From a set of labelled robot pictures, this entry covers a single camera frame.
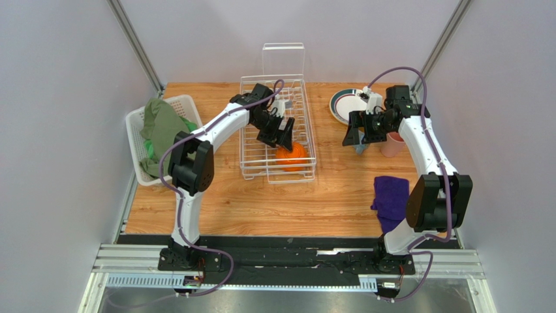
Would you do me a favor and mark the beige plate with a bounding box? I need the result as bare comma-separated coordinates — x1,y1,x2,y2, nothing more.
329,89,367,125

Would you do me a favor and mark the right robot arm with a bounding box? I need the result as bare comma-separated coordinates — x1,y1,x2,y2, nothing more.
343,85,473,274

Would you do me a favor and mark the purple cloth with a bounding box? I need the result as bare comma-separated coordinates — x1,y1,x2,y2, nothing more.
370,175,444,237

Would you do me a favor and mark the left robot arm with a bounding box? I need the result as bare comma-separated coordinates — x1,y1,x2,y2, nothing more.
161,79,294,262

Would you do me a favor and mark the pink cup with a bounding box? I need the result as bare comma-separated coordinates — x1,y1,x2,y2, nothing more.
380,132,405,158

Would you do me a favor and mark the white plastic basket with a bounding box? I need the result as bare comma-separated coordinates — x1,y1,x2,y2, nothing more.
126,95,204,186

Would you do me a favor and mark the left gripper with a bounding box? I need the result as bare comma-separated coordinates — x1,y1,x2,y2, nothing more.
251,113,294,153

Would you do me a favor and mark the blue butterfly mug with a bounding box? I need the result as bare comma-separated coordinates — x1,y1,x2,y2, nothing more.
353,143,369,155

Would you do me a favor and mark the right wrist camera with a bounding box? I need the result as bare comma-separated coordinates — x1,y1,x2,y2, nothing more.
358,86,383,115

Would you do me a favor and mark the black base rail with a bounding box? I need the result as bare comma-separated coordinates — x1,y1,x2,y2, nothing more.
151,234,461,293

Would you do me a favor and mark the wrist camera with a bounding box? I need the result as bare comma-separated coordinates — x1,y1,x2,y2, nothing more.
358,86,383,115
271,100,293,117

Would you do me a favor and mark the orange bowl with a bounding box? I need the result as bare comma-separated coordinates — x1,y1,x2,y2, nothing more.
275,142,309,172

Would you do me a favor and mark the white wire dish rack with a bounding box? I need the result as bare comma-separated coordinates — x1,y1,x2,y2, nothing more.
239,42,317,184

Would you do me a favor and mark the green cloth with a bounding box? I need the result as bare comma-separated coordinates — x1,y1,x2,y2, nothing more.
140,98,198,179

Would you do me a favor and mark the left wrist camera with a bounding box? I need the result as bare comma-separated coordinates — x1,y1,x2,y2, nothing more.
271,100,293,117

